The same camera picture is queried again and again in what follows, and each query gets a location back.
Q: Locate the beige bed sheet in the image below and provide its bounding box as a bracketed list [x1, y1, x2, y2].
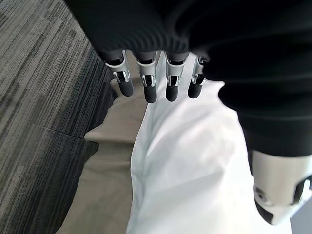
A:
[55, 79, 150, 234]

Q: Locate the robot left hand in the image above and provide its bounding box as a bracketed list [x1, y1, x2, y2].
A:
[62, 0, 312, 226]

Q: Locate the white duvet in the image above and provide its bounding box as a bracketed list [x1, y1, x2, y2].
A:
[125, 50, 293, 234]

